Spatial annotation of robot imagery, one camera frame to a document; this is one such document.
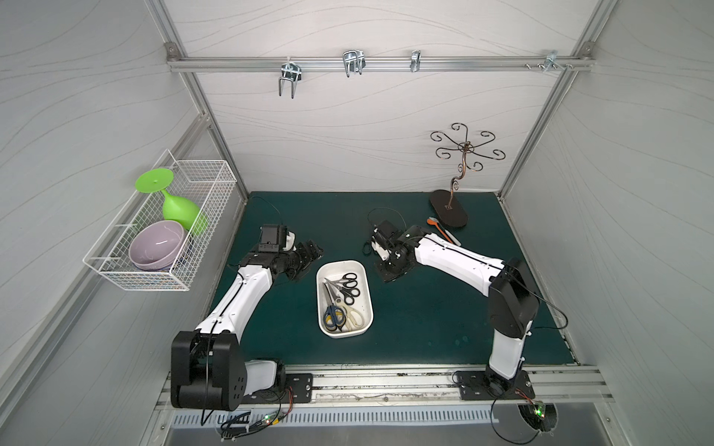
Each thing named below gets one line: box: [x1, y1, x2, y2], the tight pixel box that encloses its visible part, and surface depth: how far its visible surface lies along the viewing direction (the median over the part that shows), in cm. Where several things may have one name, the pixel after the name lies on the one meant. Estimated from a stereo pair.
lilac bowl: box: [128, 220, 186, 272], surface depth 62 cm
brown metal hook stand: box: [429, 122, 505, 228], surface depth 97 cm
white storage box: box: [316, 259, 374, 340], surface depth 91 cm
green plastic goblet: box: [134, 168, 201, 232], surface depth 63 cm
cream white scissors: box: [334, 297, 365, 332], surface depth 88 cm
